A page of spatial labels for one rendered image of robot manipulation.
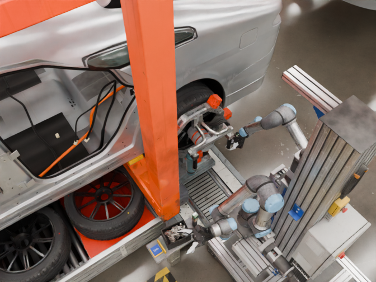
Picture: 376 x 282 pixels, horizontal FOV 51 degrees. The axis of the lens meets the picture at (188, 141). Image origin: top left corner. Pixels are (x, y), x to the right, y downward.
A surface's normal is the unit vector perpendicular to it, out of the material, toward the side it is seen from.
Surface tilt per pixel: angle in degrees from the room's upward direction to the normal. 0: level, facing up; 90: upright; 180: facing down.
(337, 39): 0
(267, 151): 0
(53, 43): 34
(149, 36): 90
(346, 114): 0
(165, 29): 90
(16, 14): 90
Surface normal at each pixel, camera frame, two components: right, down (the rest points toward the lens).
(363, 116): 0.00, -0.57
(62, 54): 0.44, 0.00
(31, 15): 0.57, 0.68
